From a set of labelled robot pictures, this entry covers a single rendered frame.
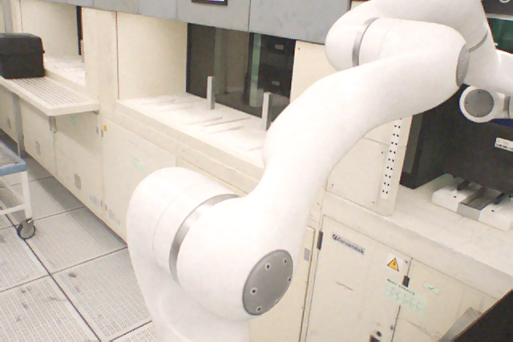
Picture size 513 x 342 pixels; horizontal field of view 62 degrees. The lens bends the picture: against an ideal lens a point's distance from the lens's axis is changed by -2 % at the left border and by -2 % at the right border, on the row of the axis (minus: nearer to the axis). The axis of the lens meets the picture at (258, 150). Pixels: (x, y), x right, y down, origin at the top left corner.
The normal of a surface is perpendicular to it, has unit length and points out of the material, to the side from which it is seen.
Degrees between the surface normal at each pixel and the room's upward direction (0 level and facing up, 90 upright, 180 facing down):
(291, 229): 71
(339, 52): 101
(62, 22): 90
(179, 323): 32
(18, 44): 86
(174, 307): 38
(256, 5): 90
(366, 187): 90
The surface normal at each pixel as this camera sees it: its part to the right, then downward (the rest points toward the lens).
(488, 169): -0.72, 0.26
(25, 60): 0.65, 0.33
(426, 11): -0.13, 0.66
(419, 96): 0.08, 0.65
